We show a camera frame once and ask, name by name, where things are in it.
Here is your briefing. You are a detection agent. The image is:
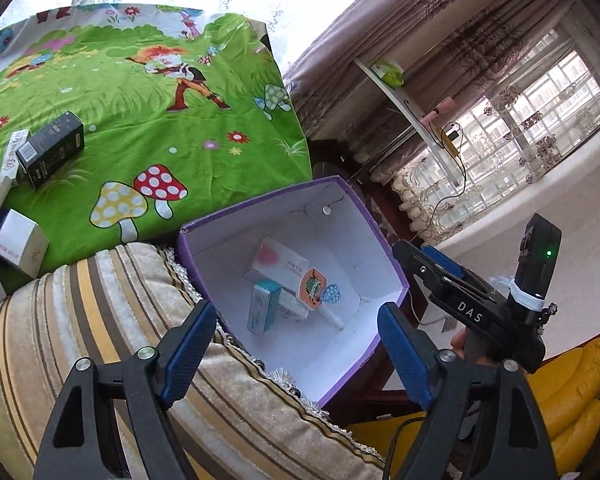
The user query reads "thin black cable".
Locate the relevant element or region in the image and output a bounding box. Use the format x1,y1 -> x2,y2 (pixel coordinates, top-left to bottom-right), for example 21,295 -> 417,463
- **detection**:
382,412 -> 431,480

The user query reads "white cube carton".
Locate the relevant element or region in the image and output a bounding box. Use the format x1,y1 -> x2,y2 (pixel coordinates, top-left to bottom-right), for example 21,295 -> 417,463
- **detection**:
0,208 -> 50,278

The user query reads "purple cardboard box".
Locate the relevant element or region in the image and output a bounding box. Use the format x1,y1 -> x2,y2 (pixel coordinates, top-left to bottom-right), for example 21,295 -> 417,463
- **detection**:
176,175 -> 411,408

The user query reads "pink handheld fan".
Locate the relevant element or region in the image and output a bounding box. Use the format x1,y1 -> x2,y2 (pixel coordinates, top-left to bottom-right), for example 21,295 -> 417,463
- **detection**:
420,99 -> 456,123

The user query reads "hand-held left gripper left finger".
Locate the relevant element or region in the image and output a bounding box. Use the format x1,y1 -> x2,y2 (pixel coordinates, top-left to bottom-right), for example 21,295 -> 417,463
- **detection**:
32,300 -> 218,480

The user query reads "white and pink carton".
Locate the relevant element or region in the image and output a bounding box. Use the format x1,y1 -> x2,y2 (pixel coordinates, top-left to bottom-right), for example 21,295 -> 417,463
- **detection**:
245,235 -> 311,286

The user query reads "black charging cable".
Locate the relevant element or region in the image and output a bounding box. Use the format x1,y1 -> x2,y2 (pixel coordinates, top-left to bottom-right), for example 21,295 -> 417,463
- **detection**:
405,100 -> 470,241

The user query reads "white window grille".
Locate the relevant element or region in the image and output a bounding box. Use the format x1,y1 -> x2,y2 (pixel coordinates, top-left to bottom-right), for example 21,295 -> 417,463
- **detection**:
455,20 -> 600,201

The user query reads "green tissue pack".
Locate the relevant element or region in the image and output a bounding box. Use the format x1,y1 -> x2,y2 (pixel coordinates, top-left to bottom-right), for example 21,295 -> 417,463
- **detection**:
371,58 -> 406,88

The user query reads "purple patterned drape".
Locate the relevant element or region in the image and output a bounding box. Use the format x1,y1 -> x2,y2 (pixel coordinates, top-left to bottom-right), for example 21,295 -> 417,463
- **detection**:
280,0 -> 581,161

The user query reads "green cartoon printed blanket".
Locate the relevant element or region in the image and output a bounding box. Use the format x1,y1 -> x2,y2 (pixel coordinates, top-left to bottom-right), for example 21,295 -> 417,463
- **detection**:
0,4 -> 313,293

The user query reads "striped beige cushion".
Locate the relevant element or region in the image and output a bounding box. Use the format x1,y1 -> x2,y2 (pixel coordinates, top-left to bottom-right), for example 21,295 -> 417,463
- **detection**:
0,242 -> 386,480

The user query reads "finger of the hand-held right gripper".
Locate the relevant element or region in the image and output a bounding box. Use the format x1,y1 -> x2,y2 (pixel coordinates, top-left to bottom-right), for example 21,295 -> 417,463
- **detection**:
421,245 -> 498,301
392,240 -> 433,301

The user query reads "long white patterned carton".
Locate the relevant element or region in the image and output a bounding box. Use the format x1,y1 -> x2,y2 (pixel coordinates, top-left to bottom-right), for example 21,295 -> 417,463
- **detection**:
0,130 -> 31,187

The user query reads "black carton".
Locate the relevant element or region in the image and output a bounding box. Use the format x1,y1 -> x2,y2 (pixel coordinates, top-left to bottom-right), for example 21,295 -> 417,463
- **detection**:
16,111 -> 86,191

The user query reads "yellow cushion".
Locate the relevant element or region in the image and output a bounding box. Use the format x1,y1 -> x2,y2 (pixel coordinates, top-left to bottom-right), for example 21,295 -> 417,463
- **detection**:
525,336 -> 600,456

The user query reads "person's right hand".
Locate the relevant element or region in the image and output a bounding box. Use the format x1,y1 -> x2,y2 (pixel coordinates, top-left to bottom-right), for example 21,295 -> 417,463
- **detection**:
450,327 -> 483,363

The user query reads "embroidered sheer curtain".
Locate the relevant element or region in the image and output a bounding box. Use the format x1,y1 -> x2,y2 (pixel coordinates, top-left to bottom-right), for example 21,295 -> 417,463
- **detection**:
390,50 -> 600,241

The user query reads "teal and white small carton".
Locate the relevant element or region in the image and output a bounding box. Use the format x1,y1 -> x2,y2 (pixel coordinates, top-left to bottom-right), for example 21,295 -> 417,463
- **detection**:
247,280 -> 283,336

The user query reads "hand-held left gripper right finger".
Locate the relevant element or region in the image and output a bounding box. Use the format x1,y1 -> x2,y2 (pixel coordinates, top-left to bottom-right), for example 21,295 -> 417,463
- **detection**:
377,302 -> 566,480

